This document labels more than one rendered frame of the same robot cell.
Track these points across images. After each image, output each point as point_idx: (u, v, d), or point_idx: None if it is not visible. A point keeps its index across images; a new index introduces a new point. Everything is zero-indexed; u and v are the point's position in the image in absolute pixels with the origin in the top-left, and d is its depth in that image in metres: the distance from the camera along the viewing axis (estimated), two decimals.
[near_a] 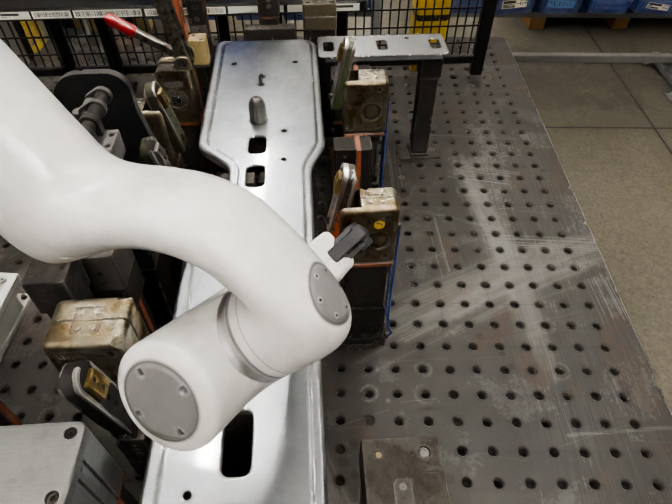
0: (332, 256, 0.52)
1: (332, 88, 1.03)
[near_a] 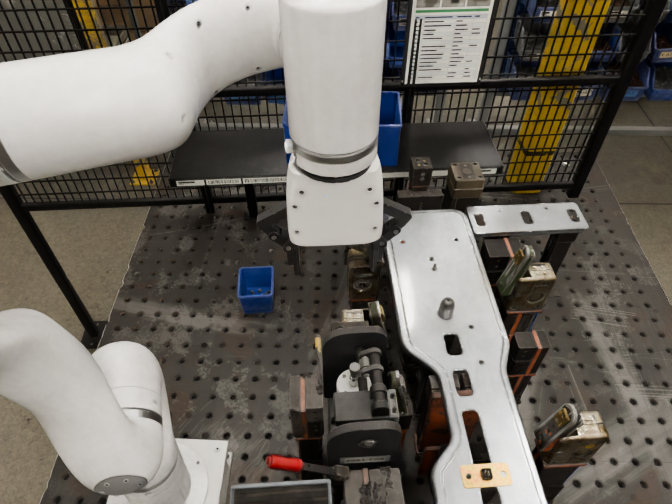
0: (287, 203, 0.56)
1: (502, 277, 1.17)
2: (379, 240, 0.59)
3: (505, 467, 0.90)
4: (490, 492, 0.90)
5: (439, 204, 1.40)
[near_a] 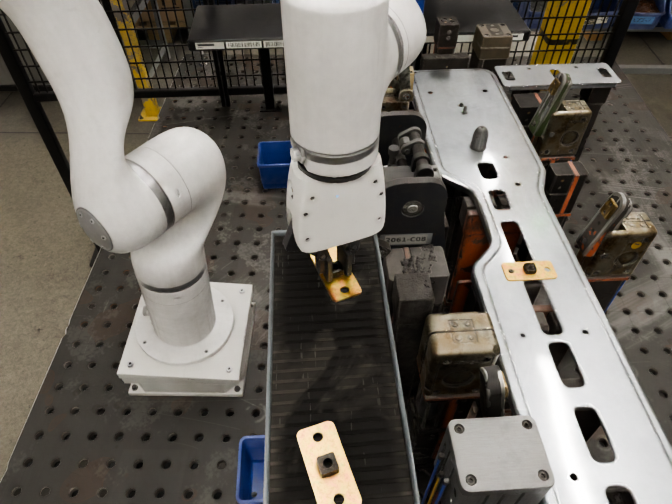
0: (294, 218, 0.55)
1: (535, 117, 1.14)
2: (356, 243, 0.60)
3: (549, 264, 0.86)
4: (533, 290, 0.86)
5: (465, 68, 1.37)
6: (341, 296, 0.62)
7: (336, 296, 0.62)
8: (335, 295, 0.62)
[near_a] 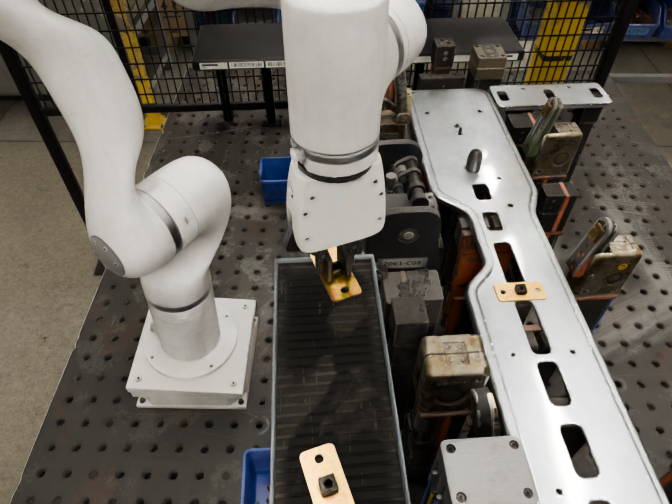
0: (294, 218, 0.55)
1: (528, 138, 1.18)
2: (356, 243, 0.60)
3: (539, 285, 0.91)
4: (524, 309, 0.91)
5: (461, 88, 1.41)
6: (341, 296, 0.62)
7: (336, 296, 0.62)
8: (335, 295, 0.62)
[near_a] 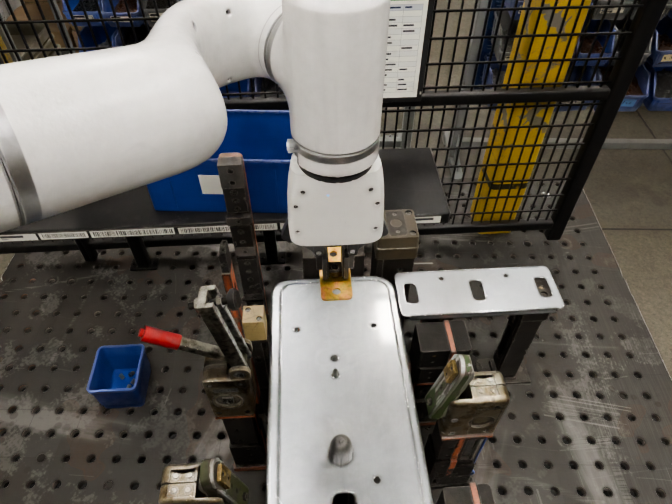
0: None
1: (431, 393, 0.79)
2: (354, 248, 0.60)
3: None
4: None
5: (361, 266, 1.02)
6: (330, 296, 0.62)
7: (326, 295, 0.62)
8: (325, 294, 0.62)
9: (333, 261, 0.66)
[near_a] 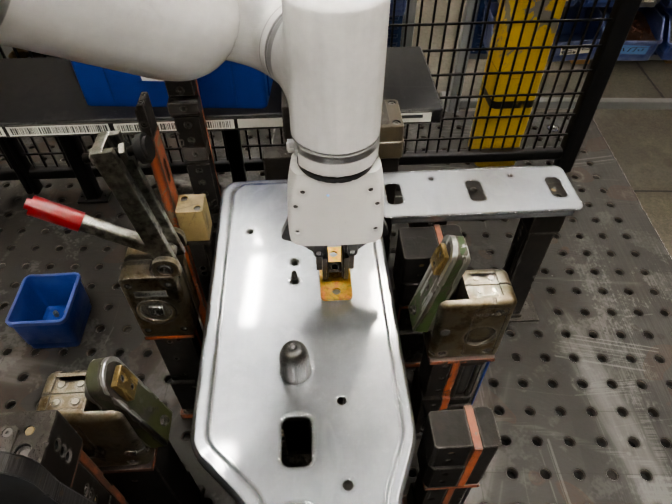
0: None
1: (416, 298, 0.62)
2: (354, 248, 0.60)
3: None
4: None
5: None
6: (330, 296, 0.62)
7: (326, 295, 0.62)
8: (325, 294, 0.62)
9: (333, 261, 0.66)
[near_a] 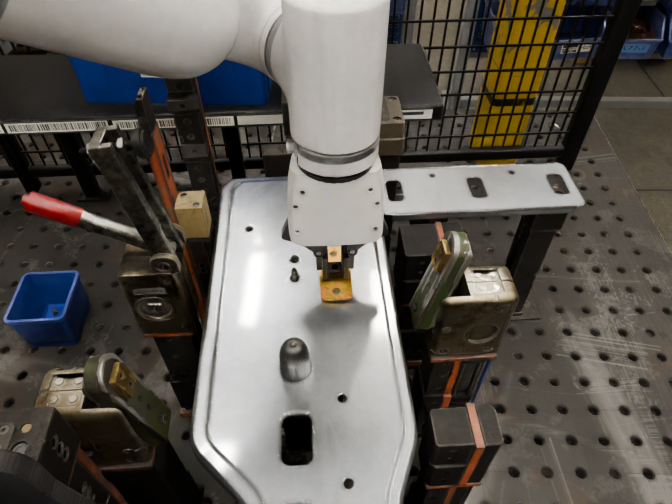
0: None
1: (417, 295, 0.61)
2: (354, 248, 0.60)
3: None
4: None
5: None
6: (330, 296, 0.62)
7: (326, 295, 0.62)
8: (325, 294, 0.62)
9: (333, 261, 0.66)
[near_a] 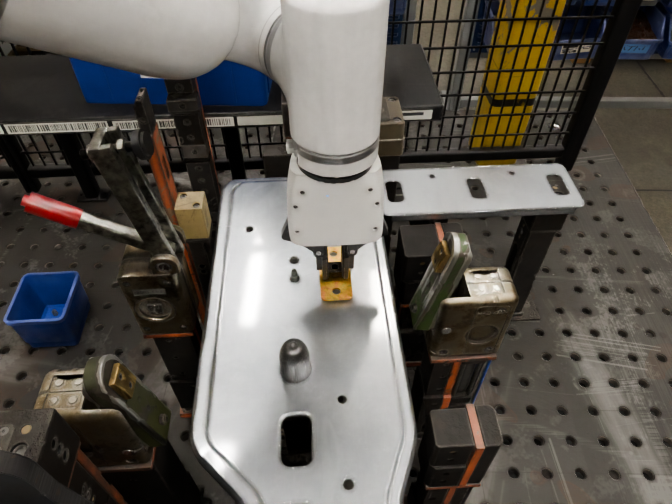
0: None
1: (417, 296, 0.61)
2: (354, 248, 0.60)
3: None
4: None
5: None
6: (330, 296, 0.62)
7: (326, 295, 0.62)
8: (325, 294, 0.62)
9: (333, 261, 0.66)
